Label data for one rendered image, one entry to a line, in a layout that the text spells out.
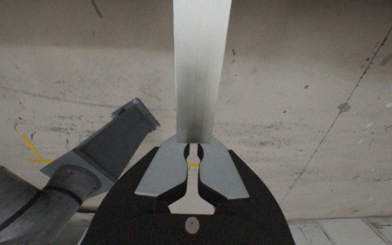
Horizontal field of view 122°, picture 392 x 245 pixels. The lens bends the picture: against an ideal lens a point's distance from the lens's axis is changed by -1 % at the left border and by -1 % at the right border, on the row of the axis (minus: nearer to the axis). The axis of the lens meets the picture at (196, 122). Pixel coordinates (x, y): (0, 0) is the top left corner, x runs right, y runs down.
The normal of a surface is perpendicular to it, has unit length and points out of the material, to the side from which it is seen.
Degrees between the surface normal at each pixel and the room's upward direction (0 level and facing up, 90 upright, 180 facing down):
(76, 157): 0
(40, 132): 0
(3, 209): 76
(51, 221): 90
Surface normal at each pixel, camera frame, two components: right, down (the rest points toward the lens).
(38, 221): 0.93, -0.26
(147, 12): 0.00, 0.47
